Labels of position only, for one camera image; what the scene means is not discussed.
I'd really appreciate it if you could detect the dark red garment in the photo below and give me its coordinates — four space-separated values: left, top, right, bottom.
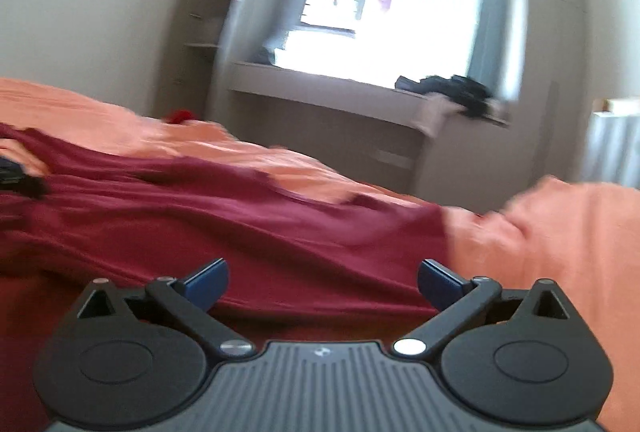
1 126 447 431

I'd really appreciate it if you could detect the dark clothes pile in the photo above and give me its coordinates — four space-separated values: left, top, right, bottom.
395 75 506 119

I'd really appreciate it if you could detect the orange duvet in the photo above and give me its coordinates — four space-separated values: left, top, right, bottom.
1 79 639 431

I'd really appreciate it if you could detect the red pillow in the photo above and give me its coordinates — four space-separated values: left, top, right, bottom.
163 109 198 125

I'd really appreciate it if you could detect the tall grey wardrobe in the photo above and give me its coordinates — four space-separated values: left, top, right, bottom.
478 0 586 211

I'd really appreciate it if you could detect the grey window bench cabinet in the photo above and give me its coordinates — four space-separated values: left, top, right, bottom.
210 62 525 211

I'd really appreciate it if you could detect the white cloth on bench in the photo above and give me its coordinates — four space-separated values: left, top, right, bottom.
412 93 466 139

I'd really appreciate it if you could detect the white radiator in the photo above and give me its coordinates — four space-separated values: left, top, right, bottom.
579 98 640 189

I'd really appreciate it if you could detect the window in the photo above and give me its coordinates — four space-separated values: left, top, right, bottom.
255 0 509 93

